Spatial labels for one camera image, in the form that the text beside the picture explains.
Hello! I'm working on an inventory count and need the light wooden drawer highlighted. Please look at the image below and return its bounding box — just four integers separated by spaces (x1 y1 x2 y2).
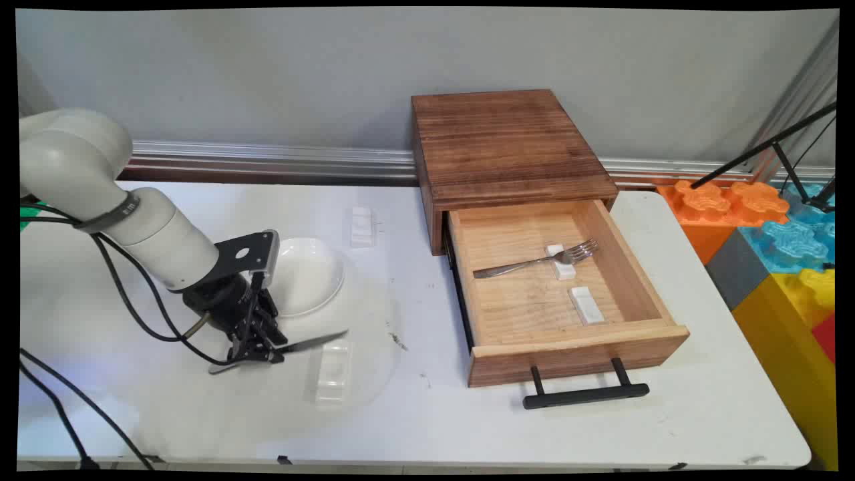
446 199 690 388

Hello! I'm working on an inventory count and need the silver fork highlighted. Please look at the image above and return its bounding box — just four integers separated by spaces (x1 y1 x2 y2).
473 238 599 279

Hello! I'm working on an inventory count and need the orange foam block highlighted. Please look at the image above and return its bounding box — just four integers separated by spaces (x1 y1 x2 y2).
658 180 790 265

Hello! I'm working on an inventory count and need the grey wrist cable strap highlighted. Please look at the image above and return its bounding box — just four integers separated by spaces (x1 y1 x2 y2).
73 192 142 234

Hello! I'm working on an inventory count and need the thin black cable silver connector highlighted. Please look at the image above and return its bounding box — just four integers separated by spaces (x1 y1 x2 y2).
19 194 231 470

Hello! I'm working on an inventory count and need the thick black cable black connector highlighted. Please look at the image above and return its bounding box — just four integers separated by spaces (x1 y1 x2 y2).
19 194 231 470

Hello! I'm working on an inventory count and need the grey foam block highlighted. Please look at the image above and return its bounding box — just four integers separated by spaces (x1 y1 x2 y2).
706 228 770 311

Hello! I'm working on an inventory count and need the red foam block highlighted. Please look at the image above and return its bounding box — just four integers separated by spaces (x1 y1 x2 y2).
812 314 836 365

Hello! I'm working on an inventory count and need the dark wooden drawer cabinet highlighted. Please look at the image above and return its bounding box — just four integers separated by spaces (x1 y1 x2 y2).
411 89 619 257

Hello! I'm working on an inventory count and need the white round plate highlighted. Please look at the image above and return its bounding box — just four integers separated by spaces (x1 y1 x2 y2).
271 238 345 318

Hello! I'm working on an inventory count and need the black drawer handle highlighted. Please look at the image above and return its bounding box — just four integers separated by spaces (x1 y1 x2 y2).
522 357 650 410

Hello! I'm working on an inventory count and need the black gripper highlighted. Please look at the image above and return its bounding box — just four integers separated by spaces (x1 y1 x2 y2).
182 274 289 365

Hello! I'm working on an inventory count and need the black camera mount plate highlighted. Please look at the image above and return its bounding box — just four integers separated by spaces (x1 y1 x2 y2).
214 230 276 289

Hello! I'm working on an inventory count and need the white cutlery rest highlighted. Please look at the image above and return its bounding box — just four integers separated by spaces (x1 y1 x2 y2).
314 339 353 404
545 244 576 280
350 206 376 248
568 286 605 326

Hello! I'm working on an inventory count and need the black tripod stand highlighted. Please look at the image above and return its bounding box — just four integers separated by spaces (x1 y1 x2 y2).
691 102 837 213

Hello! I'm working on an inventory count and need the blue foam block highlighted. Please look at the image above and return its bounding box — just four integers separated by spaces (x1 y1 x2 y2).
738 184 836 273

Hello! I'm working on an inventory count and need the aluminium wall rail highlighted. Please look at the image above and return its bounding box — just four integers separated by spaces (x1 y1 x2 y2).
117 140 757 189

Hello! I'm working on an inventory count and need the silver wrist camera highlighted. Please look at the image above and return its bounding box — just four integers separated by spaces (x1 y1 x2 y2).
257 230 281 289

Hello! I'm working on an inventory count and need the silver table knife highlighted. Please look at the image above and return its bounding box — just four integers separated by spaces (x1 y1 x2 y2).
208 329 349 375

